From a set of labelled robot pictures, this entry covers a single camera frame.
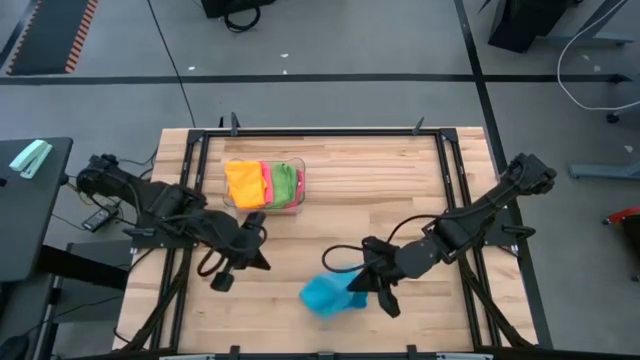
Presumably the clear plastic bin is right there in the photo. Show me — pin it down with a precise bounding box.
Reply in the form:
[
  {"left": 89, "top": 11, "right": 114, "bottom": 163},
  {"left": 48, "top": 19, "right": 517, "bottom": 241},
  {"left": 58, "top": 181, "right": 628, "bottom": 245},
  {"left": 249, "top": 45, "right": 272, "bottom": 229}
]
[{"left": 222, "top": 156, "right": 307, "bottom": 216}]

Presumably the black orange-striped floor mat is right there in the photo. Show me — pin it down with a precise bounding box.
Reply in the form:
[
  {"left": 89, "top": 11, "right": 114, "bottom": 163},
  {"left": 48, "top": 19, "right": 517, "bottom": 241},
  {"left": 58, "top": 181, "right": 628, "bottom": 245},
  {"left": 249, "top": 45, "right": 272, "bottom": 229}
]
[{"left": 0, "top": 0, "right": 100, "bottom": 77}]

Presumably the green microfiber towel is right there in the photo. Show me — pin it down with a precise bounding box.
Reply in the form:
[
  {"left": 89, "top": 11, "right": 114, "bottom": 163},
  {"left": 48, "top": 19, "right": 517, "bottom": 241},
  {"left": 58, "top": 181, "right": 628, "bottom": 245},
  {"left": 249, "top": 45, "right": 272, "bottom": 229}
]
[{"left": 269, "top": 163, "right": 300, "bottom": 210}]

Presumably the black power adapter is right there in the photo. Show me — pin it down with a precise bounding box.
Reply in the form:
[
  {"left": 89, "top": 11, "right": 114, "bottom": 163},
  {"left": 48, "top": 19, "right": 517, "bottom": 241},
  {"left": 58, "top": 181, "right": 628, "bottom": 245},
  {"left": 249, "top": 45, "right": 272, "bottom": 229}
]
[{"left": 81, "top": 205, "right": 119, "bottom": 233}]

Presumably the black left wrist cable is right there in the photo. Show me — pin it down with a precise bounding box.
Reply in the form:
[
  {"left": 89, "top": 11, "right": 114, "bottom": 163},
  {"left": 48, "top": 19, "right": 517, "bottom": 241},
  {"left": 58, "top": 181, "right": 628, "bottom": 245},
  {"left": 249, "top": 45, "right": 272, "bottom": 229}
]
[{"left": 196, "top": 247, "right": 227, "bottom": 279}]

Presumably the mint green stapler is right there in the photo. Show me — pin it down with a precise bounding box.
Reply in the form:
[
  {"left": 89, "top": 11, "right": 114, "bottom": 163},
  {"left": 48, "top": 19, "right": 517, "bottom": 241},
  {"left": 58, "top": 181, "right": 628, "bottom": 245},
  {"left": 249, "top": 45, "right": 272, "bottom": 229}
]
[{"left": 8, "top": 139, "right": 54, "bottom": 180}]

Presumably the thin black floor cable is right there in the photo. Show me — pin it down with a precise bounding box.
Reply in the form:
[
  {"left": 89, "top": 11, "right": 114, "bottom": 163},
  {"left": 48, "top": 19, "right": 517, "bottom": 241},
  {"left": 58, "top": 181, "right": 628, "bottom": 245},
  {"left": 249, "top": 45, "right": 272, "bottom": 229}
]
[{"left": 146, "top": 0, "right": 197, "bottom": 129}]

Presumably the grey desk leg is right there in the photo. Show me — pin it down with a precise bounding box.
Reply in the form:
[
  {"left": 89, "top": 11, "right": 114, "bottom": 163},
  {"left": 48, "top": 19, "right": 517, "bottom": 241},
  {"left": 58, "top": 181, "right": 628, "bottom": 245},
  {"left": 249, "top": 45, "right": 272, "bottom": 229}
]
[
  {"left": 547, "top": 0, "right": 639, "bottom": 49},
  {"left": 569, "top": 163, "right": 640, "bottom": 181}
]

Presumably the black cabinet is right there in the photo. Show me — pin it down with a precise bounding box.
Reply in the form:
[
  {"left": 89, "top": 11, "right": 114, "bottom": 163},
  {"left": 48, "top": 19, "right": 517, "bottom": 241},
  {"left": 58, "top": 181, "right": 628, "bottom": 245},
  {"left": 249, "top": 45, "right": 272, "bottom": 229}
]
[{"left": 487, "top": 0, "right": 571, "bottom": 55}]

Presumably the pink microfiber towel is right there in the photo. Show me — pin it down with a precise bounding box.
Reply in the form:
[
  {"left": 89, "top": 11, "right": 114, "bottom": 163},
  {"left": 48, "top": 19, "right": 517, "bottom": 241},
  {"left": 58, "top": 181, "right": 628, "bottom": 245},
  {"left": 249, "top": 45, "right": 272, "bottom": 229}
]
[
  {"left": 287, "top": 169, "right": 307, "bottom": 211},
  {"left": 259, "top": 160, "right": 275, "bottom": 205}
]

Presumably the black metal crossbar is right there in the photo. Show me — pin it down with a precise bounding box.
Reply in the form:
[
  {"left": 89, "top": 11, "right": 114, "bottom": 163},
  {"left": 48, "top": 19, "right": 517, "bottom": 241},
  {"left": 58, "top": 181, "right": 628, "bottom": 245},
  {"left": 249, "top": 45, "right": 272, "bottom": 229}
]
[{"left": 38, "top": 243, "right": 130, "bottom": 291}]

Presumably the orange microfiber towel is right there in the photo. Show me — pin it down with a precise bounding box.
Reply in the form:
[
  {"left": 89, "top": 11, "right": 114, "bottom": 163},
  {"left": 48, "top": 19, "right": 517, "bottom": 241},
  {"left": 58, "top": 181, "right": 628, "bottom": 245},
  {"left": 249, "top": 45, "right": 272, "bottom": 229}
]
[{"left": 224, "top": 159, "right": 269, "bottom": 210}]

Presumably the blue microfiber towel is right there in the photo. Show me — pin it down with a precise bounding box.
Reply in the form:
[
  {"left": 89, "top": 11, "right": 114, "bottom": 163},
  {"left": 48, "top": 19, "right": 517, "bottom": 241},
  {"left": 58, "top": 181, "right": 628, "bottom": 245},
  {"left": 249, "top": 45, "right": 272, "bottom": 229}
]
[{"left": 298, "top": 264, "right": 370, "bottom": 320}]

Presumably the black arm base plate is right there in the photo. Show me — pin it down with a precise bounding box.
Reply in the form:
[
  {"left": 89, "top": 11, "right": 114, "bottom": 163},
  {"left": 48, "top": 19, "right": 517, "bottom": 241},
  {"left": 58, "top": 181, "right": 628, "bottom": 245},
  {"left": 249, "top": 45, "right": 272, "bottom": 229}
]
[
  {"left": 122, "top": 208, "right": 204, "bottom": 250},
  {"left": 446, "top": 207, "right": 536, "bottom": 247}
]

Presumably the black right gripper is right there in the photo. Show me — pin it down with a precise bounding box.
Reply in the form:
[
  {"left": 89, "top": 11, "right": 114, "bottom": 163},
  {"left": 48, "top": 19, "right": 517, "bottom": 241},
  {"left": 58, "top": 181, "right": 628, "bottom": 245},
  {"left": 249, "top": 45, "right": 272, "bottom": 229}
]
[{"left": 347, "top": 235, "right": 442, "bottom": 319}]

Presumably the black equipment box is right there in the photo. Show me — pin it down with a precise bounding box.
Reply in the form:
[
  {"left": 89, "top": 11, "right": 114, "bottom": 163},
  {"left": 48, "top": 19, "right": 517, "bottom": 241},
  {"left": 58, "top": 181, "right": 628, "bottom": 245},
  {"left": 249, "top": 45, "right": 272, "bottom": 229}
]
[{"left": 201, "top": 0, "right": 277, "bottom": 20}]

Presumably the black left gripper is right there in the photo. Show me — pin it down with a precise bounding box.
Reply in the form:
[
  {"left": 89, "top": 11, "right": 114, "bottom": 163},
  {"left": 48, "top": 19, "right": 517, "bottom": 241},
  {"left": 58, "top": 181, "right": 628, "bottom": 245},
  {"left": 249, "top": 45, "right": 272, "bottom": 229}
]
[{"left": 199, "top": 209, "right": 272, "bottom": 294}]

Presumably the coiled black cable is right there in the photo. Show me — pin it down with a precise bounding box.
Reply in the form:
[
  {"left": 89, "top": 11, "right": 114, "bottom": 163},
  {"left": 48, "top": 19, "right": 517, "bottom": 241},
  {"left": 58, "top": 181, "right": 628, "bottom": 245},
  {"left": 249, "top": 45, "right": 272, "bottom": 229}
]
[{"left": 223, "top": 4, "right": 262, "bottom": 34}]

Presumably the black side table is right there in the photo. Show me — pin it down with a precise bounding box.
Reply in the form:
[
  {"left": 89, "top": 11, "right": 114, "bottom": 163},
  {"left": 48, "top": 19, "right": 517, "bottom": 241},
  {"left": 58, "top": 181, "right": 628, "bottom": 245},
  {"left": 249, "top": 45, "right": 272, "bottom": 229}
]
[{"left": 0, "top": 137, "right": 75, "bottom": 284}]

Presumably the white floor cable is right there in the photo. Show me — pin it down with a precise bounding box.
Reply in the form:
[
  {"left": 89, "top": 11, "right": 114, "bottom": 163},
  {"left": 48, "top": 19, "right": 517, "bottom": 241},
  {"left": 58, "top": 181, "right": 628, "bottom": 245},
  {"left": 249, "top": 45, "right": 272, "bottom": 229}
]
[{"left": 555, "top": 0, "right": 640, "bottom": 114}]

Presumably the red cart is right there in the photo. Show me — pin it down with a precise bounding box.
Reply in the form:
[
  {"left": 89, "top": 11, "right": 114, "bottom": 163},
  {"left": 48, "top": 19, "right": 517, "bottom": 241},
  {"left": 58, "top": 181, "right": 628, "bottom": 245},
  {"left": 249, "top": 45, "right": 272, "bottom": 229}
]
[{"left": 602, "top": 204, "right": 640, "bottom": 281}]

